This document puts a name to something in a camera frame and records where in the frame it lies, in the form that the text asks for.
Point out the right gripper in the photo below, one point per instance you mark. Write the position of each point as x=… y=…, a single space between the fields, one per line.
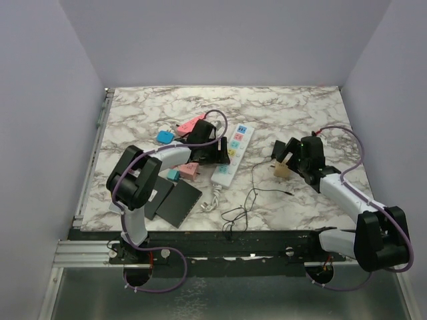
x=291 y=146

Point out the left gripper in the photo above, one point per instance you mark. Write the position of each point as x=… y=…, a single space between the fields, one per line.
x=219 y=156

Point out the white power strip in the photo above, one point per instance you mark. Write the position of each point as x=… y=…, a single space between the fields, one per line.
x=237 y=145

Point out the orange tan plug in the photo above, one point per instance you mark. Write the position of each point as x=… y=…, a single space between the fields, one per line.
x=281 y=170

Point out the pink cube socket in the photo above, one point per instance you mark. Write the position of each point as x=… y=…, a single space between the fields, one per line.
x=189 y=171

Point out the pink triangular power strip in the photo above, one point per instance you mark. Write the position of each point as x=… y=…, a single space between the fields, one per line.
x=188 y=126

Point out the teal charger plug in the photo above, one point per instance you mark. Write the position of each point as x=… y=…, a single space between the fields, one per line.
x=173 y=175

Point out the blue plug adapter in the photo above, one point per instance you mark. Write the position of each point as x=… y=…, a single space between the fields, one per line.
x=165 y=137

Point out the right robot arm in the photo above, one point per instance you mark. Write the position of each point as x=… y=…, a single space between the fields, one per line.
x=380 y=239

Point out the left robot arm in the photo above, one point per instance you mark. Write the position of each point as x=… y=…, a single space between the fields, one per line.
x=133 y=178

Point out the right black flat box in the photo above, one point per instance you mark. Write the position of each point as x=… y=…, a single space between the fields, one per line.
x=177 y=205

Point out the black flat box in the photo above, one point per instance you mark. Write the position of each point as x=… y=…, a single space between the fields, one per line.
x=177 y=205
x=161 y=190

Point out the left black flat box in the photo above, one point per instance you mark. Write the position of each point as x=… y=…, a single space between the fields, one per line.
x=161 y=190

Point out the white flat remote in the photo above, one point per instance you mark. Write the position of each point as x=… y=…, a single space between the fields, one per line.
x=114 y=208

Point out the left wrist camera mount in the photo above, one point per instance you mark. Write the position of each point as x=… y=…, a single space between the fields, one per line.
x=218 y=125

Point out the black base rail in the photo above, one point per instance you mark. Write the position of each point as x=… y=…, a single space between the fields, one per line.
x=173 y=254

